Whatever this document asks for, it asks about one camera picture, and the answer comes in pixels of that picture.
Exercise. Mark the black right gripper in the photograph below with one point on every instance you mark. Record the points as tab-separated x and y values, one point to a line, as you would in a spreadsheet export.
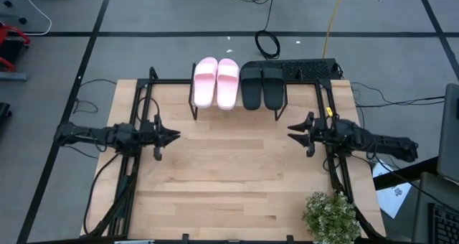
324	133

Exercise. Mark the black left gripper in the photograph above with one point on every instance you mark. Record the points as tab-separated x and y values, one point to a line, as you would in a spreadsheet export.
150	134

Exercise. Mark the black slide sandal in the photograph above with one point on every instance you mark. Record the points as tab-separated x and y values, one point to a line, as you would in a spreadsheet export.
251	86
273	88

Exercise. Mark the pink slide sandal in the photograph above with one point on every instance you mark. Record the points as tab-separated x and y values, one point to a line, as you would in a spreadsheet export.
205	82
227	84

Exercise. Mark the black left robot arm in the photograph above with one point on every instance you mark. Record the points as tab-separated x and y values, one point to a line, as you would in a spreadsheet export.
89	134

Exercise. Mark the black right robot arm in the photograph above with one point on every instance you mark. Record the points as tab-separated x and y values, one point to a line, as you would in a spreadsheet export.
387	147

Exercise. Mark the wooden shelf with black legs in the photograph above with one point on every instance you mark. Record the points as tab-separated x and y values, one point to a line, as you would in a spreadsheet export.
191	93

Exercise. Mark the green potted plant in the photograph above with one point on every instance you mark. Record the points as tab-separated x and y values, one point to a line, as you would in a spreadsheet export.
331	219

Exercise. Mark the black desk bar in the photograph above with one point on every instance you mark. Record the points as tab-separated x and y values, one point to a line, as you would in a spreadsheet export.
405	172

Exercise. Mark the white paper sheet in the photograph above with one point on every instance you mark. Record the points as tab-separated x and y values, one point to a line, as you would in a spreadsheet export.
394	201

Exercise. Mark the grey desk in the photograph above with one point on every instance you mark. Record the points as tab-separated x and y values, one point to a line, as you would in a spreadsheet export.
423	201

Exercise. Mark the grey monitor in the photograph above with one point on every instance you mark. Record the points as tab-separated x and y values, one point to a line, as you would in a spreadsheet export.
450	136

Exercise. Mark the black chair base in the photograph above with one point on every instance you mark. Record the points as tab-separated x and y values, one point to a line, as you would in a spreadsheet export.
4	113

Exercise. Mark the black keyboard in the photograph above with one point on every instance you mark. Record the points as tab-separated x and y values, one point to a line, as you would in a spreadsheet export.
446	226

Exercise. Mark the black caster wheel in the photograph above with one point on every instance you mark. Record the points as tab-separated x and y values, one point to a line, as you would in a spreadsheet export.
7	3
22	21

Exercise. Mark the red cart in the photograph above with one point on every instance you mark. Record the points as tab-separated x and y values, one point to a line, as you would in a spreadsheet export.
4	36

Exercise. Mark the black metal rig frame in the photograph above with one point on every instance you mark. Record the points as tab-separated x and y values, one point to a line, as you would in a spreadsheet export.
157	82

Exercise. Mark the black table edge bracket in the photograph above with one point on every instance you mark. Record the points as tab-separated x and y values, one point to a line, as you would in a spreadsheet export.
290	239
185	238

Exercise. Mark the grey flat base plate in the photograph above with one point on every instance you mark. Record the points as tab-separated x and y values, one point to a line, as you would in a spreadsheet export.
12	76

